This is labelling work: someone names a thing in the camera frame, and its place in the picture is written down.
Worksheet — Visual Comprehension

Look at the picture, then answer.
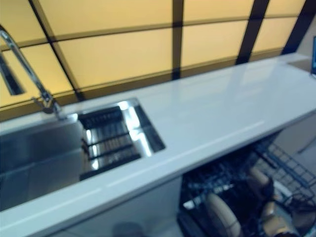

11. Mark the yellow backlit lattice wall panel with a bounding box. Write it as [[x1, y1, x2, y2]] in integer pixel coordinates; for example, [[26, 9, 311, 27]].
[[0, 0, 312, 121]]

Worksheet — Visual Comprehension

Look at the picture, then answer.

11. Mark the chrome gooseneck kitchen faucet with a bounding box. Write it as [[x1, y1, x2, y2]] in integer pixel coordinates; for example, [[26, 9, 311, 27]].
[[0, 24, 68, 121]]

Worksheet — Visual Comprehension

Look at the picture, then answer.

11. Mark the white kitchen base cabinet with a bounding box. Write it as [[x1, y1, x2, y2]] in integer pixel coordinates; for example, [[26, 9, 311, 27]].
[[0, 116, 316, 237]]

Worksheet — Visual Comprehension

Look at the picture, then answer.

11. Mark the black wire dishwasher cup rack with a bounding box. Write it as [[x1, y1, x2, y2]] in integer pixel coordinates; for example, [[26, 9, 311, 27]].
[[254, 139, 316, 198]]

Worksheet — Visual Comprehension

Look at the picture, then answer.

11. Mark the stainless steel kitchen sink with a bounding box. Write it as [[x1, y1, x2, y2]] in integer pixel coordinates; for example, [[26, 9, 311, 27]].
[[0, 97, 166, 212]]

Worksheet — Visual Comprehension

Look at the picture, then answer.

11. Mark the black wire dishwasher plate rack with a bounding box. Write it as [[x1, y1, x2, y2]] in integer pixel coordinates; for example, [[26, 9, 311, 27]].
[[177, 150, 297, 237]]

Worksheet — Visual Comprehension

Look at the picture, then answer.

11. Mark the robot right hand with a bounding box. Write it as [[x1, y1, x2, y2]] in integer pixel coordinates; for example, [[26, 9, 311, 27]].
[[256, 180, 278, 210]]

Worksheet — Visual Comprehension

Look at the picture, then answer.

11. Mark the black sink drying rack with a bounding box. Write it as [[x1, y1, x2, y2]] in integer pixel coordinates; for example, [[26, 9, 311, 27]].
[[78, 106, 142, 181]]

